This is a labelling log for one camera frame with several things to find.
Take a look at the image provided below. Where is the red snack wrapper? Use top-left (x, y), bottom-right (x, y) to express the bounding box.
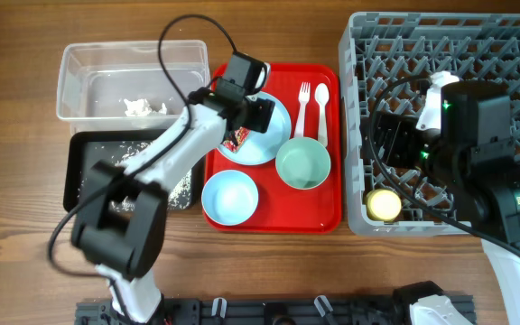
top-left (222, 127), bottom-right (250, 153)

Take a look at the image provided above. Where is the light blue plate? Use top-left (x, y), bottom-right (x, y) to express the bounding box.
top-left (218, 92), bottom-right (292, 165)

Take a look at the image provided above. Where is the white plastic fork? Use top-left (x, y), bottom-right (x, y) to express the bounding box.
top-left (293, 82), bottom-right (311, 137)

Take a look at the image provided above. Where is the yellow plastic cup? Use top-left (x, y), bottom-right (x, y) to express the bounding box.
top-left (366, 189), bottom-right (402, 222)

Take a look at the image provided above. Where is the mint green bowl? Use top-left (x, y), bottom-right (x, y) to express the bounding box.
top-left (275, 137), bottom-right (331, 190)

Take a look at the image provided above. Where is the white plastic spoon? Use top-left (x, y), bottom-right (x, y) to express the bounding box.
top-left (314, 83), bottom-right (330, 147)

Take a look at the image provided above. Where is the light blue small bowl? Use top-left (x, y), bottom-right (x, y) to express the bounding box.
top-left (201, 170), bottom-right (259, 227)

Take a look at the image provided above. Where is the white napkin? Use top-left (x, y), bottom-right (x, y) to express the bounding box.
top-left (124, 98), bottom-right (167, 117)

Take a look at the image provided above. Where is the white rice pile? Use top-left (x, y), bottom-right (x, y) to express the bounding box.
top-left (75, 141), bottom-right (192, 209)

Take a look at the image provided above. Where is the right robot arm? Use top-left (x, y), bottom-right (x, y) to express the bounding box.
top-left (367, 80), bottom-right (520, 324)

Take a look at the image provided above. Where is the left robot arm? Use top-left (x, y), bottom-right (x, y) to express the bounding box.
top-left (69, 75), bottom-right (274, 324)

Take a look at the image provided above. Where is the grey dishwasher rack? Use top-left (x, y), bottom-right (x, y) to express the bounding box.
top-left (339, 12), bottom-right (520, 237)

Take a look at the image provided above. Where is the red serving tray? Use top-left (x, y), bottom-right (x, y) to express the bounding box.
top-left (205, 63), bottom-right (342, 234)

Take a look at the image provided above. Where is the clear plastic bin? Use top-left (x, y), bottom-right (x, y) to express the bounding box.
top-left (56, 40), bottom-right (210, 133)

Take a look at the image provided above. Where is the black plastic tray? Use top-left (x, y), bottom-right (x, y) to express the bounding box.
top-left (63, 129), bottom-right (204, 211)

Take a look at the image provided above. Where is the right black cable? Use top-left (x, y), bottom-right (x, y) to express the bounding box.
top-left (367, 74), bottom-right (520, 290)

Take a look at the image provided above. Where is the black cable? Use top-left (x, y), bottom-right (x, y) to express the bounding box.
top-left (367, 74), bottom-right (520, 290)
top-left (46, 14), bottom-right (238, 317)

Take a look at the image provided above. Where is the left black cable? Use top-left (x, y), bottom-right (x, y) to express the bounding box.
top-left (46, 14), bottom-right (238, 317)

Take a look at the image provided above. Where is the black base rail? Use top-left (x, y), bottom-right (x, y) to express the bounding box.
top-left (74, 295), bottom-right (405, 325)

